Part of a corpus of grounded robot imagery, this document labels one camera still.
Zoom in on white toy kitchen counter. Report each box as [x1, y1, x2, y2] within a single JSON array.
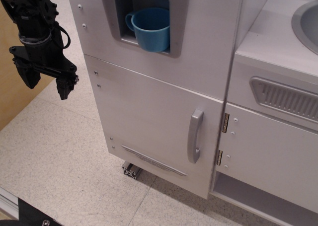
[[212, 0, 318, 226]]

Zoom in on lower brass door hinge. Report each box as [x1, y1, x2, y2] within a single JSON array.
[[216, 150, 223, 165]]

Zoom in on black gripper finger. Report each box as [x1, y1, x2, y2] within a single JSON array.
[[56, 75, 79, 100], [13, 59, 41, 89]]

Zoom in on silver winged fridge emblem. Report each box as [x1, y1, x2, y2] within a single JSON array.
[[121, 145, 188, 176]]

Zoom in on grey sink basin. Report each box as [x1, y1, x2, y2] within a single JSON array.
[[291, 0, 318, 55]]

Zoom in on grey dispenser frame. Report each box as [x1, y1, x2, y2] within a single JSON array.
[[102, 0, 189, 58]]

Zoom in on plywood board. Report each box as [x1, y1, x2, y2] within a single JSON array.
[[0, 2, 57, 132]]

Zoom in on brass door hinge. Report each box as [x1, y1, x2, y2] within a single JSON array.
[[216, 150, 223, 165], [222, 113, 229, 133]]

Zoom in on upper brass door hinge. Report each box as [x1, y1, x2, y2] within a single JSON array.
[[222, 113, 229, 133]]

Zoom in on silver fridge door handle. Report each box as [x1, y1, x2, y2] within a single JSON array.
[[187, 109, 204, 164]]

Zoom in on white oven cabinet door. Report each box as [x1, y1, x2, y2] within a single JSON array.
[[216, 104, 318, 212]]

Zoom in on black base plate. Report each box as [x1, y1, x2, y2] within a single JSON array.
[[18, 198, 62, 226]]

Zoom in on white toy fridge cabinet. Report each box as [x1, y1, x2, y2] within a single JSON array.
[[65, 0, 245, 200]]

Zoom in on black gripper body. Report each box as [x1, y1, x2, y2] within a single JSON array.
[[9, 38, 77, 78]]

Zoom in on blue plastic cup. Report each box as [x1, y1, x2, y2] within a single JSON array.
[[125, 7, 170, 53]]

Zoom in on aluminium rail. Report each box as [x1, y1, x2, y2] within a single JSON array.
[[0, 187, 19, 220]]

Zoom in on aluminium extrusion foot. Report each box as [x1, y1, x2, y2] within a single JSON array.
[[122, 161, 143, 180]]

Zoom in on white fridge door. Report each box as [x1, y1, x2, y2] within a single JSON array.
[[84, 55, 223, 198]]

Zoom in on grey vent panel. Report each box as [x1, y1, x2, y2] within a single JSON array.
[[249, 76, 318, 123]]

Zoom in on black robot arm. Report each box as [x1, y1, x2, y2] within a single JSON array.
[[0, 0, 79, 100]]

